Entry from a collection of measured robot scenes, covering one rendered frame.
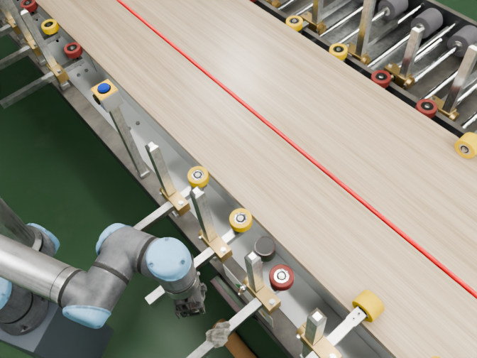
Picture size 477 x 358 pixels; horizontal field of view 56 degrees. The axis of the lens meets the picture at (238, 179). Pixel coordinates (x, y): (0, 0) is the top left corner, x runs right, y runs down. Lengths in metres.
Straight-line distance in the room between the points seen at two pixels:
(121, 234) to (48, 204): 1.97
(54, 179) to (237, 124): 1.59
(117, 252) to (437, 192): 1.13
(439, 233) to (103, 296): 1.09
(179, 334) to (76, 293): 1.43
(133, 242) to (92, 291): 0.13
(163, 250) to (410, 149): 1.10
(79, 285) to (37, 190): 2.10
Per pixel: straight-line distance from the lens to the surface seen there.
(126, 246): 1.05
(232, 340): 2.30
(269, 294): 1.51
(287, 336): 1.65
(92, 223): 2.82
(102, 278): 1.04
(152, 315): 2.49
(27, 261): 1.12
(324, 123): 1.83
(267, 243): 1.32
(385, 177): 1.71
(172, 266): 0.99
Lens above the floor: 2.30
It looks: 56 degrees down
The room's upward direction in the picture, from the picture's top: 9 degrees counter-clockwise
